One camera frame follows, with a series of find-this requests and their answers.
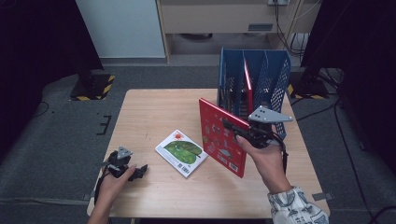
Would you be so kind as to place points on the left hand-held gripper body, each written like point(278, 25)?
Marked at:
point(119, 165)

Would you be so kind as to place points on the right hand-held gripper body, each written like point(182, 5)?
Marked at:
point(263, 135)

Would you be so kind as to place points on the red picture book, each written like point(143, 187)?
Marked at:
point(249, 93)
point(218, 140)

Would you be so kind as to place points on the dark blue picture book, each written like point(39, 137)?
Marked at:
point(228, 93)

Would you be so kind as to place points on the white book with green leaf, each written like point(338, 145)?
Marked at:
point(182, 152)

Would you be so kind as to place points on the blue plastic file rack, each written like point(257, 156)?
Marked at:
point(277, 90)

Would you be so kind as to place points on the person's left hand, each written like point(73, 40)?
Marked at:
point(112, 188)

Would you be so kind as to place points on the person's right hand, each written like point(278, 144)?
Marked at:
point(271, 168)

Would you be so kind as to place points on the grey tape strip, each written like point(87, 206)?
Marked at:
point(322, 196)
point(87, 196)

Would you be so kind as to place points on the black stand base yellow stripes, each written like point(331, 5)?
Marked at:
point(91, 88)
point(311, 90)

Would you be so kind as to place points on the beige wooden cabinet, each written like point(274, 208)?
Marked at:
point(211, 18)

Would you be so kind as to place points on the white power strip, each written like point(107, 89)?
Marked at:
point(278, 2)

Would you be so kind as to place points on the dark curtain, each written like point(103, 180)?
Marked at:
point(367, 46)
point(37, 37)

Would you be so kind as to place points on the white panel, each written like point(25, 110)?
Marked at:
point(124, 28)

